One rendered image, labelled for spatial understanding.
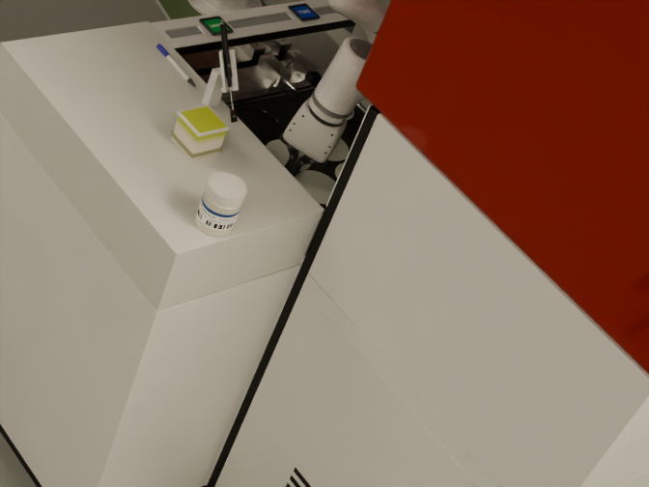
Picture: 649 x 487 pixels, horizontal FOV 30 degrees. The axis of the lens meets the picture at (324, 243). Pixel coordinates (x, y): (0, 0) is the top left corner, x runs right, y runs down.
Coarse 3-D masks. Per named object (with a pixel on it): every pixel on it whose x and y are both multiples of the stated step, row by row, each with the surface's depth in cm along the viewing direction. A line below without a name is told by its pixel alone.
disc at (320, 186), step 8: (296, 176) 246; (304, 176) 247; (312, 176) 248; (320, 176) 249; (304, 184) 245; (312, 184) 246; (320, 184) 247; (328, 184) 248; (312, 192) 244; (320, 192) 245; (328, 192) 246; (320, 200) 243
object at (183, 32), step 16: (304, 0) 288; (320, 0) 290; (192, 16) 266; (208, 16) 268; (224, 16) 271; (240, 16) 273; (256, 16) 275; (272, 16) 278; (288, 16) 280; (320, 16) 284; (336, 16) 287; (160, 32) 258; (176, 32) 260; (192, 32) 263; (208, 32) 264; (240, 32) 268; (256, 32) 270
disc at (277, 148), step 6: (270, 144) 252; (276, 144) 252; (282, 144) 253; (270, 150) 250; (276, 150) 251; (282, 150) 251; (276, 156) 249; (282, 156) 250; (288, 156) 251; (300, 156) 252; (282, 162) 248; (300, 168) 249; (306, 168) 249
